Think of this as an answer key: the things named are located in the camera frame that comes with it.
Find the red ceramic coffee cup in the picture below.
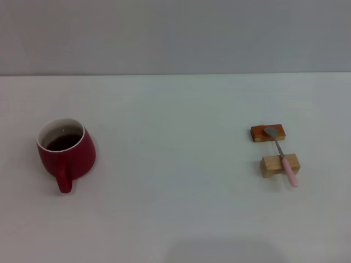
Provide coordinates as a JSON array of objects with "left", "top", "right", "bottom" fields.
[{"left": 36, "top": 117, "right": 97, "bottom": 194}]

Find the pink handled metal spoon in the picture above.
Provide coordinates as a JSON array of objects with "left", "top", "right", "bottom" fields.
[{"left": 263, "top": 127, "right": 299, "bottom": 188}]

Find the dark orange wooden block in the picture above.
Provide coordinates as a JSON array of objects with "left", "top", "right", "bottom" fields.
[{"left": 250, "top": 124, "right": 287, "bottom": 144}]

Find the light wooden notched block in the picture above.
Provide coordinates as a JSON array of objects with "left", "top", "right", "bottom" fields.
[{"left": 260, "top": 153, "right": 301, "bottom": 179}]

